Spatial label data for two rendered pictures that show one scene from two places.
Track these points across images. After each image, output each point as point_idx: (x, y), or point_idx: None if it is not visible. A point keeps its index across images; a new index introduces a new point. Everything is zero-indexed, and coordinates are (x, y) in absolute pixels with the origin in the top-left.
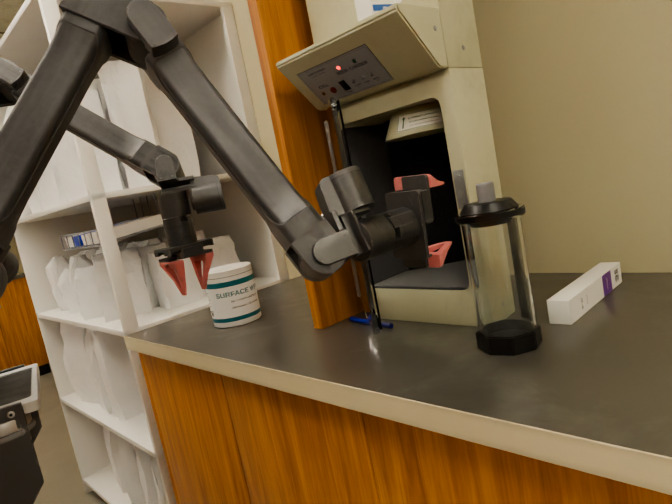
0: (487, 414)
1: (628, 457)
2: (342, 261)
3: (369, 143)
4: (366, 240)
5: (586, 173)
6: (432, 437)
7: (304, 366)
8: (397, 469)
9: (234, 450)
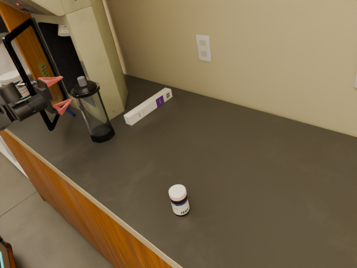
0: (68, 175)
1: (92, 198)
2: (6, 125)
3: (57, 26)
4: (16, 116)
5: (167, 41)
6: None
7: (30, 138)
8: (62, 178)
9: (25, 155)
